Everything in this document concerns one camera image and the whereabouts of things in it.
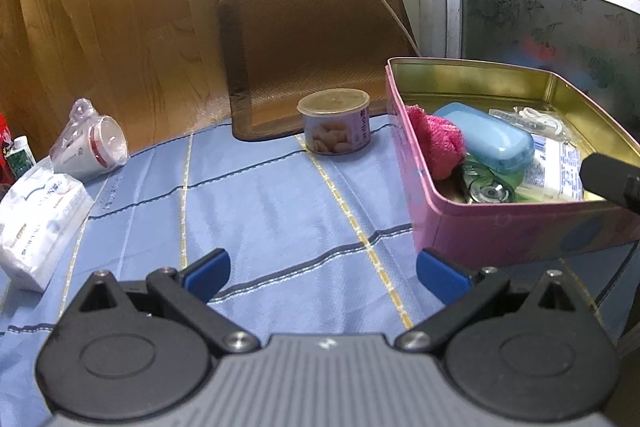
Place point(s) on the pink tin box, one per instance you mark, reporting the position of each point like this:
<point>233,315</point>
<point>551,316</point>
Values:
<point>500,232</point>

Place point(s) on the wooden board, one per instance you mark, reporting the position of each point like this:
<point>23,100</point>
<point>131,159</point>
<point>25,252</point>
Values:
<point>125,7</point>

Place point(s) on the round can with clear lid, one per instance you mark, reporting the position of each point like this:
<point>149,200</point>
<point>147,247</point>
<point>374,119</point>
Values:
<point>332,132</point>

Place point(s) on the white tissue pack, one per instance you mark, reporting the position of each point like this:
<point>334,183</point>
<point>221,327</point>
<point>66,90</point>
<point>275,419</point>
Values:
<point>35,222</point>

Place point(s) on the blue plastic case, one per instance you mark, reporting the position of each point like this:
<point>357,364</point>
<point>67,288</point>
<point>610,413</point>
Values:
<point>490,137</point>

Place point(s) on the blue striped bed sheet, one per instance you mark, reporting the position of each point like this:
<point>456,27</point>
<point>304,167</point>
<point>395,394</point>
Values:
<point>275,207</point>

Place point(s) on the brown woven seat mat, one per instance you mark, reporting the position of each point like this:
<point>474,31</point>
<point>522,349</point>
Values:
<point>310,37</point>

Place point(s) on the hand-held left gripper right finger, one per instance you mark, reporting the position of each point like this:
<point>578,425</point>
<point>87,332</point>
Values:
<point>440,274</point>

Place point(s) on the earphones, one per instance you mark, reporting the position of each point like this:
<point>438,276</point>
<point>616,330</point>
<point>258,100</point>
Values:
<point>530,117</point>

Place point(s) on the pink fluffy cloth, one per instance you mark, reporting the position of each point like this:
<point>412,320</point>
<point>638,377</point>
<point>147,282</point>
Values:
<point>435,137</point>

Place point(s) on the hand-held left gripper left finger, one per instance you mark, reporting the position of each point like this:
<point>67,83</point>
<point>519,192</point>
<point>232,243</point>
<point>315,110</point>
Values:
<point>207,272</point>

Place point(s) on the green round object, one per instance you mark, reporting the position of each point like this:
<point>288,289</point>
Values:
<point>485,192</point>

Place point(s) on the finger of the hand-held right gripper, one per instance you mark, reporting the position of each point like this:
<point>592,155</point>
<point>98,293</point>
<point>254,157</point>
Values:
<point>607,179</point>

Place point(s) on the white printed plastic packet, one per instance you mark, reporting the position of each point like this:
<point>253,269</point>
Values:
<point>550,172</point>

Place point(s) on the white cup in plastic bag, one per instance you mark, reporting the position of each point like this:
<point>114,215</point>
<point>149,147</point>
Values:
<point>95,152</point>

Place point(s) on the green and white tube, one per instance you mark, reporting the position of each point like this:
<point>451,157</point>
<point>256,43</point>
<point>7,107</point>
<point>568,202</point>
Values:
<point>20,157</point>

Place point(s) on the red packet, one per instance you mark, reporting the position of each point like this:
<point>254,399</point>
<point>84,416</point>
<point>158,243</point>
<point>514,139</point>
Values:
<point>4,142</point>

